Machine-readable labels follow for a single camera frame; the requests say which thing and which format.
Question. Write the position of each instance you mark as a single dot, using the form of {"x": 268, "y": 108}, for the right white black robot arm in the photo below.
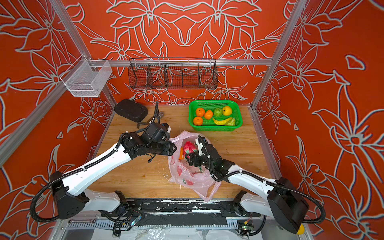
{"x": 274, "y": 198}

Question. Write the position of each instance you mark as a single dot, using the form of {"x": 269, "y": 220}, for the orange fruit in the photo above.
{"x": 200, "y": 112}
{"x": 182, "y": 154}
{"x": 198, "y": 121}
{"x": 208, "y": 115}

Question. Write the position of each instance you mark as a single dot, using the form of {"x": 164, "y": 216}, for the yellow banana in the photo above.
{"x": 223, "y": 122}

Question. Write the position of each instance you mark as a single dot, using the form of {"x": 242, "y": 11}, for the white wire wall basket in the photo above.
{"x": 84, "y": 80}

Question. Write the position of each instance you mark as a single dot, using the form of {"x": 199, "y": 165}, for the pink plastic bag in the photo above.
{"x": 197, "y": 179}

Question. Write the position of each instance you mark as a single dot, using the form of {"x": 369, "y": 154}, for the yellow tape roll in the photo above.
{"x": 301, "y": 230}

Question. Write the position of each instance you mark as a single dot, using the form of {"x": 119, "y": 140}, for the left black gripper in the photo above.
{"x": 170, "y": 148}

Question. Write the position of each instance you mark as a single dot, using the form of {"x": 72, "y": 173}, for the yellow green pear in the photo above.
{"x": 231, "y": 123}

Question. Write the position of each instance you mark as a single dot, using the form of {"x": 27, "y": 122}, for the green plastic basket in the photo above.
{"x": 209, "y": 125}

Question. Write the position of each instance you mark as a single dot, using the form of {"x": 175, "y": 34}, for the black oval tray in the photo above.
{"x": 131, "y": 110}

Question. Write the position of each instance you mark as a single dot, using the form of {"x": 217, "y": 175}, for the green round fruit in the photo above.
{"x": 218, "y": 112}

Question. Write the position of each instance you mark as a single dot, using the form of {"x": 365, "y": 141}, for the red green dragon fruit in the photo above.
{"x": 189, "y": 147}

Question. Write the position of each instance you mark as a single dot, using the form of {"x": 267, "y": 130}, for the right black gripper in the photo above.
{"x": 195, "y": 155}

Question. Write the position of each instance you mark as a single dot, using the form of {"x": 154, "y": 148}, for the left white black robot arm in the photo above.
{"x": 70, "y": 190}

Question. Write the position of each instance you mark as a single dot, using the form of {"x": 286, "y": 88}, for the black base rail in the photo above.
{"x": 217, "y": 213}

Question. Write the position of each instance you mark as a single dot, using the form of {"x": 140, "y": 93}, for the metal hand tool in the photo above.
{"x": 161, "y": 114}

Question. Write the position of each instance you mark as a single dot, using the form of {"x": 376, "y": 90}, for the black wire wall basket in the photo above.
{"x": 173, "y": 74}

